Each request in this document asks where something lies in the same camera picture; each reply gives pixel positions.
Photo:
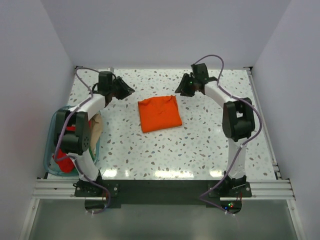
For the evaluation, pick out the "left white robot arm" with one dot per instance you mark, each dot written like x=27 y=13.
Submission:
x=72 y=133

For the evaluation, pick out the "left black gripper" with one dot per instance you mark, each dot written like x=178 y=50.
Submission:
x=126 y=90

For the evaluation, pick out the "red t shirt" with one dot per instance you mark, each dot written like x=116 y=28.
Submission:
x=66 y=165

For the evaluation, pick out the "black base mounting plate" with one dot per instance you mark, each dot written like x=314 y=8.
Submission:
x=114 y=194

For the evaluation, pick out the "orange t shirt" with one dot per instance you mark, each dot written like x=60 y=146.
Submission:
x=159 y=113

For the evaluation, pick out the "clear blue plastic bin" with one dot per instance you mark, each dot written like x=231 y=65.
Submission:
x=48 y=162

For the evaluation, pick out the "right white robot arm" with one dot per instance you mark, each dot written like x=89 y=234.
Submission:
x=238 y=122

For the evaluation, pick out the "aluminium frame rail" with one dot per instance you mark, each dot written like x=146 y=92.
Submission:
x=62 y=188

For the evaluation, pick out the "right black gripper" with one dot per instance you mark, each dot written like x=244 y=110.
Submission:
x=182 y=88

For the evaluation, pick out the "beige t shirt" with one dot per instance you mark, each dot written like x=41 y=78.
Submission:
x=96 y=129

